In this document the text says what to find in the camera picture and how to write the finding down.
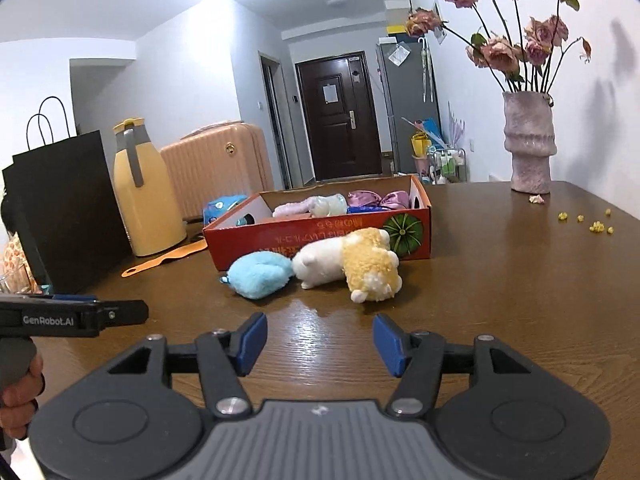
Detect white and yellow plush dog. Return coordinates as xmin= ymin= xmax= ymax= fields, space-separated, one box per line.
xmin=291 ymin=227 xmax=401 ymax=303

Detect orange plastic shoehorn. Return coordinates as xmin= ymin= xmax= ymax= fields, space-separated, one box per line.
xmin=121 ymin=239 xmax=208 ymax=278

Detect grey interior door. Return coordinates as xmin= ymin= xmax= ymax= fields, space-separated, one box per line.
xmin=258 ymin=51 xmax=292 ymax=190

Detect clear soft plastic bottle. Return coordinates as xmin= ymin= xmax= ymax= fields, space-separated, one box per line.
xmin=307 ymin=193 xmax=348 ymax=218

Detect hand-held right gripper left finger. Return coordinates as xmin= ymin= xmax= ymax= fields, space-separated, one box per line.
xmin=107 ymin=311 xmax=268 ymax=418

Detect black paper bag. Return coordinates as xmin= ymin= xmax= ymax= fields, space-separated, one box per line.
xmin=2 ymin=96 xmax=132 ymax=295

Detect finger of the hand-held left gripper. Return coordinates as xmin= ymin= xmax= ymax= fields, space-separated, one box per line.
xmin=97 ymin=300 xmax=149 ymax=326

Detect light purple fluffy cloth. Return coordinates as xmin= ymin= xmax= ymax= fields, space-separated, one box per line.
xmin=272 ymin=199 xmax=316 ymax=218

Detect scattered yellow flower bits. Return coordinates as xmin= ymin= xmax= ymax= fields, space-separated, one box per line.
xmin=557 ymin=208 xmax=616 ymax=235

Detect cluttered storage cart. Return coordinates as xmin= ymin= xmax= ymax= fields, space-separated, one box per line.
xmin=427 ymin=145 xmax=467 ymax=184

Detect pink hard-shell suitcase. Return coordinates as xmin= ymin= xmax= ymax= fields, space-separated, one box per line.
xmin=160 ymin=121 xmax=276 ymax=221

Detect orange cardboard box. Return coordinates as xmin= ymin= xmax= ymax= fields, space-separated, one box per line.
xmin=202 ymin=175 xmax=432 ymax=272

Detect person's left hand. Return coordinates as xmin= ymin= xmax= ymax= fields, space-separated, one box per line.
xmin=0 ymin=355 xmax=46 ymax=441

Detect dark wooden door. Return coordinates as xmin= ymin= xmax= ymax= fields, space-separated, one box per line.
xmin=295 ymin=56 xmax=383 ymax=182

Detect light blue plush toy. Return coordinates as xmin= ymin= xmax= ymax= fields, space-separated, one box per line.
xmin=220 ymin=252 xmax=295 ymax=301

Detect pink stone vase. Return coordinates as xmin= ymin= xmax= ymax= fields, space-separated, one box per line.
xmin=502 ymin=91 xmax=557 ymax=195

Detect yellow thermos jug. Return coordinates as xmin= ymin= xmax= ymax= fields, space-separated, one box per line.
xmin=112 ymin=118 xmax=188 ymax=257

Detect orange patterned packet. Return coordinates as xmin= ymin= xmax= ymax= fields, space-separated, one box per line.
xmin=0 ymin=235 xmax=38 ymax=293

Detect dried pink roses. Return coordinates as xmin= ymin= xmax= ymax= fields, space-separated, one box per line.
xmin=405 ymin=0 xmax=592 ymax=95

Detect blue tissue pack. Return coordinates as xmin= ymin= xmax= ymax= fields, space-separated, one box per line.
xmin=202 ymin=195 xmax=248 ymax=224

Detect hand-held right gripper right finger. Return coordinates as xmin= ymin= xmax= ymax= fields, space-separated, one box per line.
xmin=372 ymin=313 xmax=533 ymax=418

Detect grey refrigerator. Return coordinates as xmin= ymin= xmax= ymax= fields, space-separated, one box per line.
xmin=376 ymin=37 xmax=443 ymax=176

